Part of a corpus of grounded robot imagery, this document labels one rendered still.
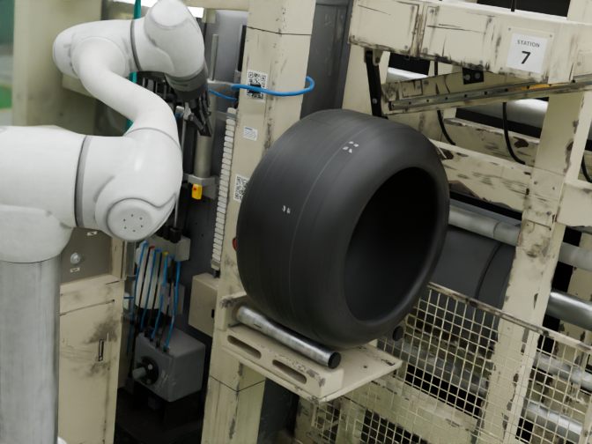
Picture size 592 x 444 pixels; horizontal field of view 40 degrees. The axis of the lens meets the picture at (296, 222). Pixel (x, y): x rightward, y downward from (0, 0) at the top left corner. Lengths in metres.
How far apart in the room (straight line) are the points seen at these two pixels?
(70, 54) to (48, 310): 0.60
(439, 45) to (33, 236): 1.30
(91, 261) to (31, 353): 1.12
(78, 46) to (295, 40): 0.73
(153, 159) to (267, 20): 1.08
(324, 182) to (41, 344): 0.83
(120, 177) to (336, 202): 0.83
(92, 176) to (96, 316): 1.31
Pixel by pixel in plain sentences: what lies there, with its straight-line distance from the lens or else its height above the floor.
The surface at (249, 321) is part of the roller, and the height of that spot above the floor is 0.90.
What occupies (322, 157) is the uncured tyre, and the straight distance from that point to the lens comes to 1.92.
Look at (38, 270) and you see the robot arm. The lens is 1.23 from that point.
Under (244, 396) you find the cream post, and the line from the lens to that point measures 2.50.
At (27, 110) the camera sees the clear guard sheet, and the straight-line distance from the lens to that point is 2.14.
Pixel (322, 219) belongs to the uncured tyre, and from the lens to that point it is 1.86.
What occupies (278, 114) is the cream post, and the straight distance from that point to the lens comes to 2.21.
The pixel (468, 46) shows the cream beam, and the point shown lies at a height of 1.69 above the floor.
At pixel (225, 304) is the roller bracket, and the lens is 2.24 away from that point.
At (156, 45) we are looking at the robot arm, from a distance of 1.64.
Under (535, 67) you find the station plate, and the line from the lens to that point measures 2.05.
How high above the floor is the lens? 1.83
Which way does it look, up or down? 17 degrees down
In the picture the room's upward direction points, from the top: 8 degrees clockwise
